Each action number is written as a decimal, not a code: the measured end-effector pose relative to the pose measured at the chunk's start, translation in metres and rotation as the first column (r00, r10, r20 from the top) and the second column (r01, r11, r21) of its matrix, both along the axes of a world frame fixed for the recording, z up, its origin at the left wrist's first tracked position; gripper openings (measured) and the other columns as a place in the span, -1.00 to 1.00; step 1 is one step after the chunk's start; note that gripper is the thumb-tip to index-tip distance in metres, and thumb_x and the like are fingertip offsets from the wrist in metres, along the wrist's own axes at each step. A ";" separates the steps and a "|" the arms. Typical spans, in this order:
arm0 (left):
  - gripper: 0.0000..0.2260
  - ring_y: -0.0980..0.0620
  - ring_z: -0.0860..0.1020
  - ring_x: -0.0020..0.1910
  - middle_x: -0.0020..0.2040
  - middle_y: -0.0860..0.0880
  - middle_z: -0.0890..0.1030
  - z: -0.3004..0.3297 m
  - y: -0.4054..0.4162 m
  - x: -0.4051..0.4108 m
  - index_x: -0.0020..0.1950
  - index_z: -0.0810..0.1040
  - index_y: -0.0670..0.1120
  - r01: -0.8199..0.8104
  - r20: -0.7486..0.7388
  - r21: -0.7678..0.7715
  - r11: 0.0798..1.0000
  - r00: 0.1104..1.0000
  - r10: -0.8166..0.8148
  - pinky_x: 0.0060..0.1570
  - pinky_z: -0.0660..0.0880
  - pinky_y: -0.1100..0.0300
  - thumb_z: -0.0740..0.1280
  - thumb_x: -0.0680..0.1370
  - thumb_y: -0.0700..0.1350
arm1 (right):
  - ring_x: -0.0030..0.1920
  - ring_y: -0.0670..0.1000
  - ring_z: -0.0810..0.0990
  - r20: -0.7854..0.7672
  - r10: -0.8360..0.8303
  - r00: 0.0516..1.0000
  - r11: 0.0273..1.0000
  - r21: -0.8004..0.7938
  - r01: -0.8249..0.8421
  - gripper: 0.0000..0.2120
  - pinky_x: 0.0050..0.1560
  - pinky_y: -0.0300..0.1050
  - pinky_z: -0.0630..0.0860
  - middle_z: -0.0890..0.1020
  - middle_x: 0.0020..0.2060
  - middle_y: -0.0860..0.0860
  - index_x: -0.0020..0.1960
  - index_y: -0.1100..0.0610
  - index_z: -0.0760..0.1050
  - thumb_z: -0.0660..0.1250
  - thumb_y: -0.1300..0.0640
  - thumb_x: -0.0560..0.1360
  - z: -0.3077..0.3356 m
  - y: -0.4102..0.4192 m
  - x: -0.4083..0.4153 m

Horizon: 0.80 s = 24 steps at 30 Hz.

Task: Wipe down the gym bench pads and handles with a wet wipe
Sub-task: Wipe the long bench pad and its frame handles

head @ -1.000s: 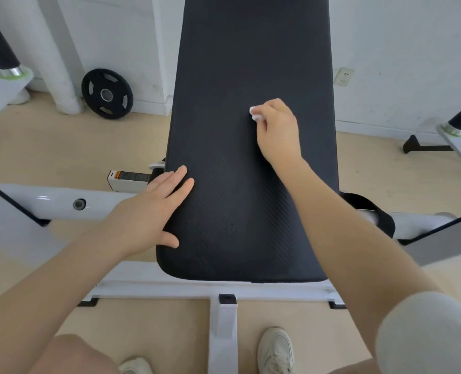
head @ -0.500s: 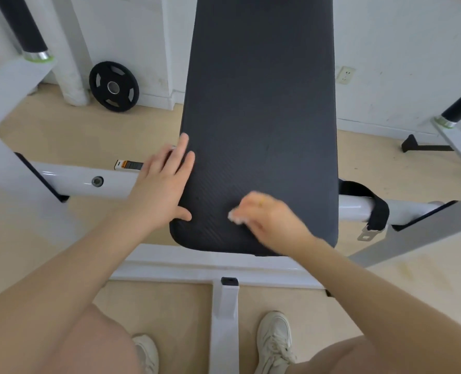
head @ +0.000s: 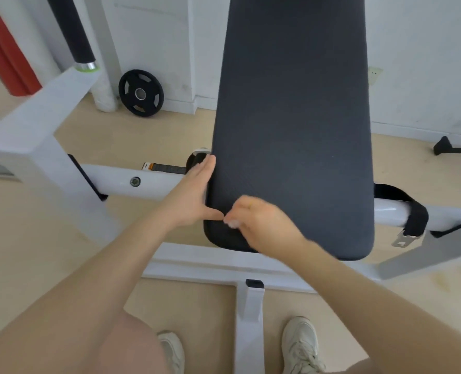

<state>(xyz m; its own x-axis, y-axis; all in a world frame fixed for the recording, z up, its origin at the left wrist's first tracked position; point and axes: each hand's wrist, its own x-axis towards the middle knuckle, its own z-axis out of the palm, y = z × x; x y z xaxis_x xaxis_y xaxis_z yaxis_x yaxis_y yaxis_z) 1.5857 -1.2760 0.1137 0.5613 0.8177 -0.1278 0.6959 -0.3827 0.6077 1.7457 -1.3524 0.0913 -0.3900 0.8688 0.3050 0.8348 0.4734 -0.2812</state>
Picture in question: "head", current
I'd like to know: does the person's right hand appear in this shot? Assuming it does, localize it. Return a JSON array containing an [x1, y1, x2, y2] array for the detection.
[[223, 195, 308, 262]]

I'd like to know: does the person's left hand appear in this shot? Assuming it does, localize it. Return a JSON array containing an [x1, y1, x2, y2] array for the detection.
[[158, 154, 225, 230]]

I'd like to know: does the long black back pad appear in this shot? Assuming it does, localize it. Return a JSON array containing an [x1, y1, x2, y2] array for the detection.
[[143, 0, 375, 261]]

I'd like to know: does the white exercise machine black roller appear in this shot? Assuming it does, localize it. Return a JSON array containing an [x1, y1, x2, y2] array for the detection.
[[0, 0, 461, 374]]

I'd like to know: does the person's right forearm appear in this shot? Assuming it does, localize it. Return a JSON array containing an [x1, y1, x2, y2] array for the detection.
[[289, 239, 461, 374]]

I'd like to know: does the person's left forearm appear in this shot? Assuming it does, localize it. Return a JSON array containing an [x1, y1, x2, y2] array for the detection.
[[0, 218, 177, 374]]

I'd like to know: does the person's right beige sneaker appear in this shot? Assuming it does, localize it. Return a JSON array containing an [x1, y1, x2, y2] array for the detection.
[[281, 316, 327, 374]]

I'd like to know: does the person's beige sneaker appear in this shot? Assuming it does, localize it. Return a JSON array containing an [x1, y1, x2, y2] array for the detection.
[[281, 316, 327, 374], [156, 331, 186, 374]]

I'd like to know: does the person's left beige sneaker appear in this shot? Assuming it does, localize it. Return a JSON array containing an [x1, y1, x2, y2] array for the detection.
[[156, 331, 186, 374]]

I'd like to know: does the person's left leg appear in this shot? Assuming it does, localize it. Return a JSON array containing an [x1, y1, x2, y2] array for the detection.
[[94, 311, 169, 374]]

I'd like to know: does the person's leg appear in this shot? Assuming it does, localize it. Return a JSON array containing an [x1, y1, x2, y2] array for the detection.
[[331, 358, 371, 374], [94, 311, 169, 374]]

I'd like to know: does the person's right leg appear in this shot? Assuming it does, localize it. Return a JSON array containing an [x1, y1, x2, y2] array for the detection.
[[331, 358, 371, 374]]

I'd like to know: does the black weight plate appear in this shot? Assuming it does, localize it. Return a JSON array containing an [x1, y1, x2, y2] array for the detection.
[[118, 69, 165, 117]]

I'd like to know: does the red fire extinguisher blue label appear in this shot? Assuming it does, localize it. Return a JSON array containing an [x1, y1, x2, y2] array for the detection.
[[0, 33, 29, 97]]

